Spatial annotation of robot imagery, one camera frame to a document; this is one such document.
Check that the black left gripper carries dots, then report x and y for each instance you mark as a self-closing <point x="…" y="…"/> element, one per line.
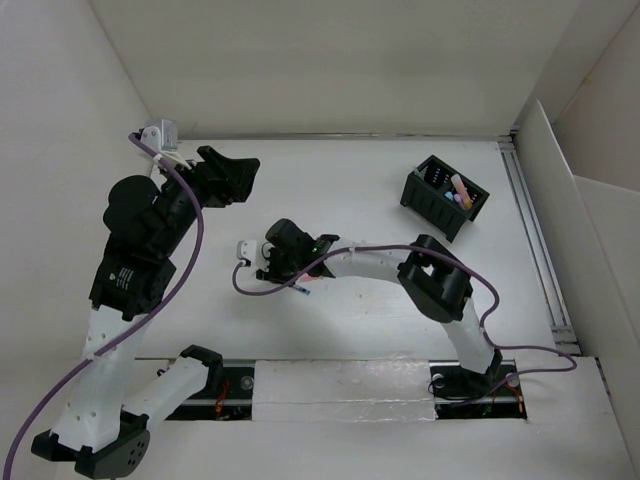
<point x="226" y="180"/>

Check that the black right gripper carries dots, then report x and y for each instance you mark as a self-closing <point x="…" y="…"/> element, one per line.
<point x="269" y="272"/>

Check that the blue clear gel pen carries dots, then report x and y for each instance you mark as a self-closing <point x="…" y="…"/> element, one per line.
<point x="301" y="289"/>

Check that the purple highlighter marker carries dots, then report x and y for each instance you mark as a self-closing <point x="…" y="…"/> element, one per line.
<point x="458" y="183"/>

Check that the orange yellow highlighter marker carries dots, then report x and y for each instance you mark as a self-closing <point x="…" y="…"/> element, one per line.
<point x="465" y="199"/>

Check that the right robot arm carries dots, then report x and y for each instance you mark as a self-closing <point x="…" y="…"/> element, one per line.
<point x="439" y="290"/>

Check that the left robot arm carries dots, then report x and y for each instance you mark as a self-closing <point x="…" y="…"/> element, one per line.
<point x="102" y="432"/>

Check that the black slotted pen holder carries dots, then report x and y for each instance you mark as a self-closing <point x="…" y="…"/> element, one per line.
<point x="424" y="190"/>

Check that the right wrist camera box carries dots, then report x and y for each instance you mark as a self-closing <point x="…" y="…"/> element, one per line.
<point x="246" y="251"/>

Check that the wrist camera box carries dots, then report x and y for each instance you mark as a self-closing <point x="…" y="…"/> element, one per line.
<point x="246" y="251"/>
<point x="160" y="134"/>

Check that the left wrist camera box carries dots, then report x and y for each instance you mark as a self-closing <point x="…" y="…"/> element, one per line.
<point x="160" y="134"/>

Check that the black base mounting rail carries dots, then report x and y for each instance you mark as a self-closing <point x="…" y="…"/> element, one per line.
<point x="351" y="391"/>

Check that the aluminium rail right edge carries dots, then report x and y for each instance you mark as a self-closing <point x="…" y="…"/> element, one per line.
<point x="558" y="316"/>

